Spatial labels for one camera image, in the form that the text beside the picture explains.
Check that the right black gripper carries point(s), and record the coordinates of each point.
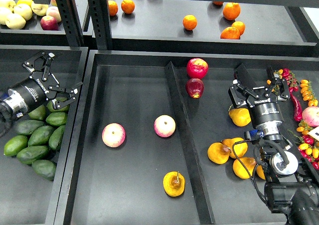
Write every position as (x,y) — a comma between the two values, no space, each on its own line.
(261,111)

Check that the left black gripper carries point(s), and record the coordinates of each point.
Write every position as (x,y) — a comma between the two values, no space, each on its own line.
(41,86)

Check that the dark green avocado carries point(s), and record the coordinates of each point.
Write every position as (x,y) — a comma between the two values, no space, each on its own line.
(44,168)

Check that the yellow pear with stem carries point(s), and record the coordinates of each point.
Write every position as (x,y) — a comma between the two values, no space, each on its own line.
(174,184)

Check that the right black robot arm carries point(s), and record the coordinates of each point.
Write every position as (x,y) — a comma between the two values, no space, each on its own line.
(291,186)

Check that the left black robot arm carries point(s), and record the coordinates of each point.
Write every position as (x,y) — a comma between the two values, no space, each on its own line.
(7,115)

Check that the yellow pear upper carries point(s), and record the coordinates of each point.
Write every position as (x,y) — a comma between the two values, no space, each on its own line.
(239,116)

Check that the green avocado in bin lower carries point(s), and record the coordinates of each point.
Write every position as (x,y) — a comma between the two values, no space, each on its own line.
(56,138)

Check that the yellow pear top of pile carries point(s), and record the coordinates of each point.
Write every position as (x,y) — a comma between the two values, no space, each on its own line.
(240,149)

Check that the yellow pear bottom of pile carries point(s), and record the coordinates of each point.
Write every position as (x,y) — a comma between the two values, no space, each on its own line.
(243,168)

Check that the yellow pear left of pile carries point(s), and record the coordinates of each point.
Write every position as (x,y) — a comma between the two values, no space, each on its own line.
(218,153)

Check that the long red chili pepper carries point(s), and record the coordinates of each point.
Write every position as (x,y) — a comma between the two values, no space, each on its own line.
(297,108)

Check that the orange cherry tomato vine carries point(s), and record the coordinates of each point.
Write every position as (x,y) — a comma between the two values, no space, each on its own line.
(308,93)

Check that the pink apple right edge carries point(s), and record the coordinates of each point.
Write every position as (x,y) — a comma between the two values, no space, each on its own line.
(311,116)

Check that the red apple on shelf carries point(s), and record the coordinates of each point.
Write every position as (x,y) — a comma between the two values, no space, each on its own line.
(49,23)

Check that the orange on shelf front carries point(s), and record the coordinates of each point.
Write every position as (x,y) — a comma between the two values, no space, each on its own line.
(230,33)

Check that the orange on shelf right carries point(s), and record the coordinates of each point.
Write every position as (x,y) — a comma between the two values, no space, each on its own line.
(240,26)

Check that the dark red apple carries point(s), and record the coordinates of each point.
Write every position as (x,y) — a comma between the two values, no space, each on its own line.
(194,87)

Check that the bright red apple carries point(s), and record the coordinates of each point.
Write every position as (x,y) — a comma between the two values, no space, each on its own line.
(197,68)

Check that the pale yellow apple front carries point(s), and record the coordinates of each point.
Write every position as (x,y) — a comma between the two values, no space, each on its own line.
(15,21)

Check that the pale yellow apple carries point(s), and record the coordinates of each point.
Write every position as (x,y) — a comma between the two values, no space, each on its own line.
(15,21)
(24,10)

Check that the pale peach apple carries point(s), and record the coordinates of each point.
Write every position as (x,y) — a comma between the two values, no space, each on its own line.
(54,12)

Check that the pale yellow apple middle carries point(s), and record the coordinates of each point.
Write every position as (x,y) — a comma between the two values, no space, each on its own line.
(24,10)

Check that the pink apple left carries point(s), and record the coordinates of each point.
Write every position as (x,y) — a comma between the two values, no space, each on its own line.
(113,135)

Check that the pink apple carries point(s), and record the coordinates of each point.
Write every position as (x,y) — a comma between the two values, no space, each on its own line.
(113,135)
(164,126)

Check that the large orange on shelf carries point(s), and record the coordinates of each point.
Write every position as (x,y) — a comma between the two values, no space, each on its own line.
(231,10)

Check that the orange on shelf far left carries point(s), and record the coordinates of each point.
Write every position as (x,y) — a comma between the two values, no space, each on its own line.
(113,7)

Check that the orange on shelf centre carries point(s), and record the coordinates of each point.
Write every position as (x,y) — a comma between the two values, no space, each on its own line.
(189,22)

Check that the pink apple centre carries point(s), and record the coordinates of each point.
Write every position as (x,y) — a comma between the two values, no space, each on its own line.
(164,126)

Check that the black centre tray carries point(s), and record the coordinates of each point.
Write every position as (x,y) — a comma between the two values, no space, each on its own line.
(123,185)

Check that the black tray divider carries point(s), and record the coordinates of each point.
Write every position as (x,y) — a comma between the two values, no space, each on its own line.
(197,180)

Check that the black shelf upright post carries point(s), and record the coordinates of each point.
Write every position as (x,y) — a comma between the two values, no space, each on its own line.
(71,22)

